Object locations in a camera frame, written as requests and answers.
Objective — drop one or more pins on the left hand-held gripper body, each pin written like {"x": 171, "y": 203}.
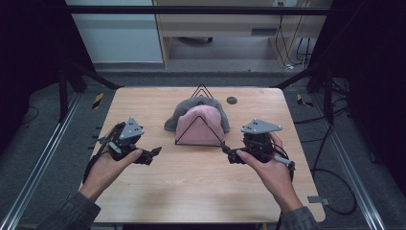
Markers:
{"x": 130, "y": 129}

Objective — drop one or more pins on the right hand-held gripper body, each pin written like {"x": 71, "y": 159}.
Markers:
{"x": 258, "y": 127}

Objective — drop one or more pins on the aluminium floor rail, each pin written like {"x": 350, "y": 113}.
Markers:
{"x": 354, "y": 175}
{"x": 41, "y": 169}

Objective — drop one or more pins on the person's left hand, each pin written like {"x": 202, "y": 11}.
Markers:
{"x": 103, "y": 174}

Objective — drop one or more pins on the person's right hand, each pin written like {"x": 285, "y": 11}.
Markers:
{"x": 276, "y": 179}

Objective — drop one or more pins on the gray metal table bracket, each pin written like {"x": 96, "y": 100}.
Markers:
{"x": 317, "y": 200}

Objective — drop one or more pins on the yellow and black tape strip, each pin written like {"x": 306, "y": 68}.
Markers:
{"x": 98, "y": 100}
{"x": 301, "y": 100}

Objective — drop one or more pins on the gray knit hat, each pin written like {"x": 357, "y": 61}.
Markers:
{"x": 188, "y": 105}

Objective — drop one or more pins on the white cabinet panel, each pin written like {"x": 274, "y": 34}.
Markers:
{"x": 118, "y": 38}

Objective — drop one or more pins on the dark round table grommet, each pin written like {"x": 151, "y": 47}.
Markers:
{"x": 231, "y": 100}

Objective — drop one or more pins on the black curtain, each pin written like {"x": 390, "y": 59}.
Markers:
{"x": 28, "y": 48}
{"x": 373, "y": 64}

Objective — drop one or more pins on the pink knit hat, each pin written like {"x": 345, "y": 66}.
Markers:
{"x": 199, "y": 131}

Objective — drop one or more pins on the black metal stand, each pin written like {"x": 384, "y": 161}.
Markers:
{"x": 327, "y": 92}
{"x": 63, "y": 92}

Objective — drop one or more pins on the black horizontal frame bar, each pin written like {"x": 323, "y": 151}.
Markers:
{"x": 191, "y": 10}

